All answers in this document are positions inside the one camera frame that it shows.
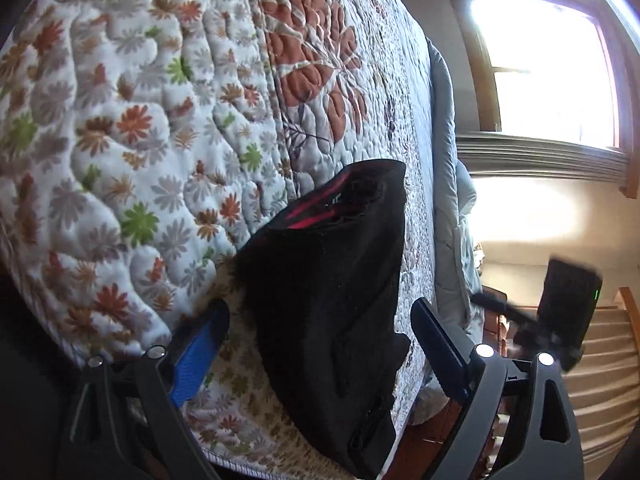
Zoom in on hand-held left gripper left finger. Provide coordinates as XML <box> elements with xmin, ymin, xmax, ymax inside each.
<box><xmin>70</xmin><ymin>300</ymin><xmax>231</xmax><ymax>480</ymax></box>

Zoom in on grey duvet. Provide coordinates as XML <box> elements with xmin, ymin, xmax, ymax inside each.
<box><xmin>435</xmin><ymin>160</ymin><xmax>484</xmax><ymax>332</ymax></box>

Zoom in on beige curtain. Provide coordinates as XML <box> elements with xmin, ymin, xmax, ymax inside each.
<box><xmin>560</xmin><ymin>287</ymin><xmax>640</xmax><ymax>480</ymax></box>

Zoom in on grey striped curtain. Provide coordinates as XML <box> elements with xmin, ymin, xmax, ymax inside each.
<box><xmin>457</xmin><ymin>132</ymin><xmax>630</xmax><ymax>196</ymax></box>

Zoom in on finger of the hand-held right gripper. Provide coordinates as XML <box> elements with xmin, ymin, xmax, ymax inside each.
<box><xmin>472</xmin><ymin>291</ymin><xmax>539</xmax><ymax>327</ymax></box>

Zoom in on window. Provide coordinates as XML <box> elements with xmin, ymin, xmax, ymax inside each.
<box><xmin>445</xmin><ymin>0</ymin><xmax>632</xmax><ymax>266</ymax></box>

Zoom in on floral quilted bedspread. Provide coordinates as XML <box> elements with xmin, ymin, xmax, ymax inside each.
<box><xmin>0</xmin><ymin>0</ymin><xmax>442</xmax><ymax>480</ymax></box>

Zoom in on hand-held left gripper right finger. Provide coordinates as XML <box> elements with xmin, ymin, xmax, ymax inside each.
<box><xmin>410</xmin><ymin>297</ymin><xmax>586</xmax><ymax>480</ymax></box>

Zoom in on wooden headboard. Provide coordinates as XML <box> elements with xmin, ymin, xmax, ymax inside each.
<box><xmin>480</xmin><ymin>285</ymin><xmax>531</xmax><ymax>361</ymax></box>

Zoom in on black pants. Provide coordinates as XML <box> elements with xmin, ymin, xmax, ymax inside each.
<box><xmin>234</xmin><ymin>159</ymin><xmax>412</xmax><ymax>480</ymax></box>

